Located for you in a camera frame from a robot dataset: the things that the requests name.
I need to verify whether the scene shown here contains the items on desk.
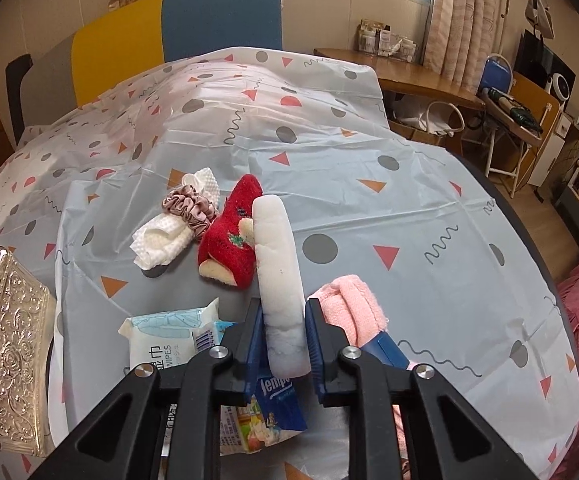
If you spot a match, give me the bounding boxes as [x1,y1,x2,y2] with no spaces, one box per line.
[354,19,420,63]

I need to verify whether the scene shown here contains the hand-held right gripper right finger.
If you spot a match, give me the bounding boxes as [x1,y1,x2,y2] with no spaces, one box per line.
[304,297,553,480]

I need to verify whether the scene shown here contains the pink towel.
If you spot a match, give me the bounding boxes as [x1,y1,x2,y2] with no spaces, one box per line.
[314,274,390,347]

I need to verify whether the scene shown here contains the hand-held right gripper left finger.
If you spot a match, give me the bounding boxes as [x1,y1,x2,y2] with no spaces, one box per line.
[28,299,270,480]

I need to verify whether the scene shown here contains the blue tissue pack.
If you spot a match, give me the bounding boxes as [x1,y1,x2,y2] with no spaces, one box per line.
[247,375,310,433]

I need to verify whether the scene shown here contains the blue folding chair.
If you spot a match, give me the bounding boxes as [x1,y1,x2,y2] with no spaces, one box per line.
[479,54,515,96]

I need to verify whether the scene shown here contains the white folding chair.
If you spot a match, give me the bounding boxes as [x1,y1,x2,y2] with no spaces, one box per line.
[477,72,560,197]

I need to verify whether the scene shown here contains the grey yellow blue chair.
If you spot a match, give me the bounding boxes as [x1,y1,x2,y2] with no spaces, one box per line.
[28,0,284,128]

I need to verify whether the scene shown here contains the wooden desk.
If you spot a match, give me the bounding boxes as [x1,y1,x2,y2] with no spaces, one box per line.
[313,47,485,111]

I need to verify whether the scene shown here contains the white wet wipes packet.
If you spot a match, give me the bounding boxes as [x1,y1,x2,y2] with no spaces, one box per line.
[118,297,240,386]

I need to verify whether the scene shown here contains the beige striped curtain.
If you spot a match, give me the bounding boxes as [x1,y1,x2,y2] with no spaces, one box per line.
[427,0,513,96]

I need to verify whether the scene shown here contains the pink satin scrunchie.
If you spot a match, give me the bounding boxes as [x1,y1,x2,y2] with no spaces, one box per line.
[163,184,219,241]

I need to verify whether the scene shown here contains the black monitor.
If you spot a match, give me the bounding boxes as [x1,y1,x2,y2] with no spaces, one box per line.
[514,30,577,101]

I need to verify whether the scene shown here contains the white hanging organizer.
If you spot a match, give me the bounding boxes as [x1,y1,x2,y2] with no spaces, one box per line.
[527,0,560,39]

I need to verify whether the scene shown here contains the patterned plastic tablecloth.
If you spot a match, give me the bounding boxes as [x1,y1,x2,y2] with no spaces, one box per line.
[0,46,579,480]

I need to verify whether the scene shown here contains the white rolled cloth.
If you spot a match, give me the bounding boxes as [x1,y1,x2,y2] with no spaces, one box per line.
[130,212,195,271]

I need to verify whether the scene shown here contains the red plush sock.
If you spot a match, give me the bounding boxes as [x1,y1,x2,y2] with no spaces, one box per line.
[198,174,265,292]

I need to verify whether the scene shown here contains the white round fan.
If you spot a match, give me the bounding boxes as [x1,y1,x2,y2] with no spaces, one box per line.
[544,72,577,107]

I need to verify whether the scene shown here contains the white tote bag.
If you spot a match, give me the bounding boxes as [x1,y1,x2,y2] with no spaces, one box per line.
[394,95,465,137]

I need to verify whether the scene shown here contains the white knit headband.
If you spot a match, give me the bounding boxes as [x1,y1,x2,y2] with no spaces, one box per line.
[182,167,223,206]

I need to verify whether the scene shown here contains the ornate metallic tissue box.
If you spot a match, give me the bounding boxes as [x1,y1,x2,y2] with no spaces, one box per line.
[0,246,58,458]

